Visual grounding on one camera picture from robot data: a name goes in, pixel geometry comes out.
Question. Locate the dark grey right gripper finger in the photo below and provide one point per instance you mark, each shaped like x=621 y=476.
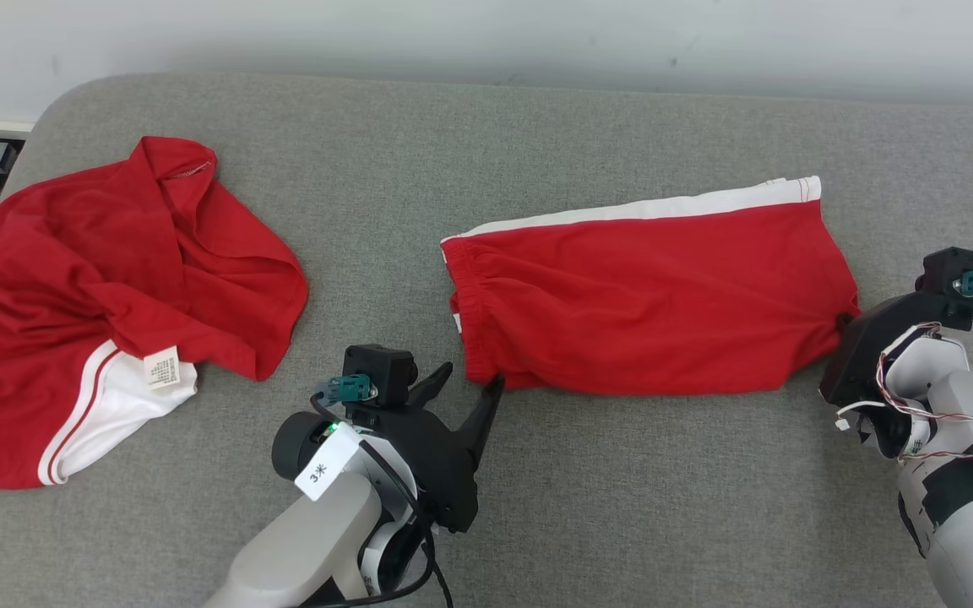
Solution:
x=847 y=320

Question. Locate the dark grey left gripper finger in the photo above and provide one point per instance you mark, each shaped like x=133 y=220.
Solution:
x=432 y=388
x=480 y=422

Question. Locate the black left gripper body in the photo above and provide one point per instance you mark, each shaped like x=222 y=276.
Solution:
x=436 y=473

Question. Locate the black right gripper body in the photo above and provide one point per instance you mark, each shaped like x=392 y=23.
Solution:
x=858 y=363

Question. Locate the red shorts with white stripe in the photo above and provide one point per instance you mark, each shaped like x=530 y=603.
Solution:
x=638 y=295

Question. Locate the red jersey with white sleeves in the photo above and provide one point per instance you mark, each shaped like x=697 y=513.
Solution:
x=73 y=253

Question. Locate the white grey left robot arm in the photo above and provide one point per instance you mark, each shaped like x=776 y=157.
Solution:
x=309 y=540

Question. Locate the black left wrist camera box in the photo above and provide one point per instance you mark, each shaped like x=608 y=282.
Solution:
x=381 y=367

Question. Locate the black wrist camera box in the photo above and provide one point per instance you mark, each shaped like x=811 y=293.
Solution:
x=381 y=367
x=951 y=270

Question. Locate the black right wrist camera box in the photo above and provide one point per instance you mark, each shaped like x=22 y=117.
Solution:
x=951 y=270

